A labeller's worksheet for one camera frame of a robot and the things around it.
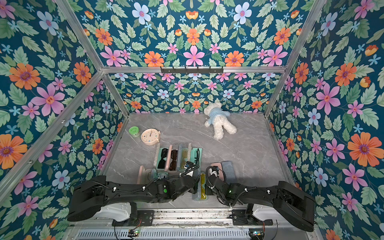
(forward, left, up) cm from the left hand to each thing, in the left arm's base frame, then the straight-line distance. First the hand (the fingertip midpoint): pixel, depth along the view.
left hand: (202, 181), depth 78 cm
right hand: (0, -2, -7) cm, 7 cm away
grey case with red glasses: (+7, -16, -5) cm, 18 cm away
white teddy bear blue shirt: (+43, -15, +2) cm, 46 cm away
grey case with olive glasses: (+17, +11, -4) cm, 21 cm away
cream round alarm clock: (+36, +34, -5) cm, 50 cm away
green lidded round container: (+40, +46, -3) cm, 61 cm away
